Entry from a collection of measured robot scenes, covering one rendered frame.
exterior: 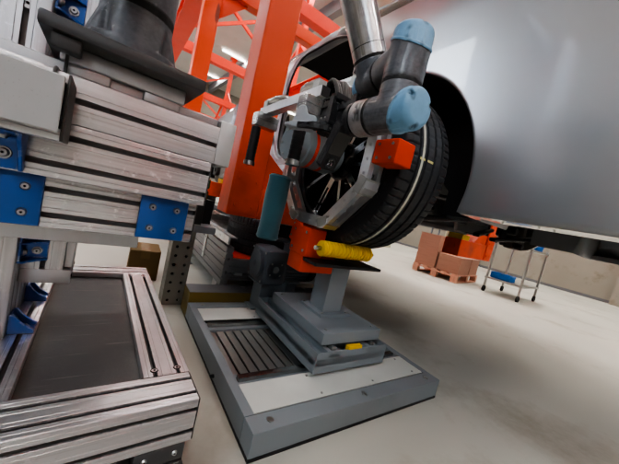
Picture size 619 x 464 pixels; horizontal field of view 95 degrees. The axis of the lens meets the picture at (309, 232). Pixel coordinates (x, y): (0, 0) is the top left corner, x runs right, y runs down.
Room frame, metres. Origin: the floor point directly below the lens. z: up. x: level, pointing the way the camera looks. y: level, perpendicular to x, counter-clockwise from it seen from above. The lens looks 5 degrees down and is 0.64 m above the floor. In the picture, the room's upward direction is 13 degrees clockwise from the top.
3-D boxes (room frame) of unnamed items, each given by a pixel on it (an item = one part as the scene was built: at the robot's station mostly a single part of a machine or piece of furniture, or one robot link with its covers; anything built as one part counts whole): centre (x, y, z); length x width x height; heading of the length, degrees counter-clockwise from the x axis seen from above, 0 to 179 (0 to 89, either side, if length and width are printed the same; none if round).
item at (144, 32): (0.55, 0.40, 0.87); 0.15 x 0.15 x 0.10
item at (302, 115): (0.72, 0.09, 0.85); 0.09 x 0.03 x 0.06; 71
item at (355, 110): (0.62, -0.06, 0.85); 0.08 x 0.05 x 0.08; 125
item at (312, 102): (0.85, 0.07, 0.93); 0.09 x 0.05 x 0.05; 125
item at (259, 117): (1.13, 0.27, 0.93); 0.09 x 0.05 x 0.05; 125
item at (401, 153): (0.86, -0.19, 0.85); 0.09 x 0.08 x 0.07; 35
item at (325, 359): (1.23, -0.12, 0.13); 0.50 x 0.36 x 0.10; 35
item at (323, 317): (1.21, -0.14, 0.32); 0.40 x 0.30 x 0.28; 35
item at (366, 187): (1.11, 0.00, 0.85); 0.54 x 0.07 x 0.54; 35
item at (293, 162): (0.84, 0.09, 0.83); 0.04 x 0.04 x 0.16
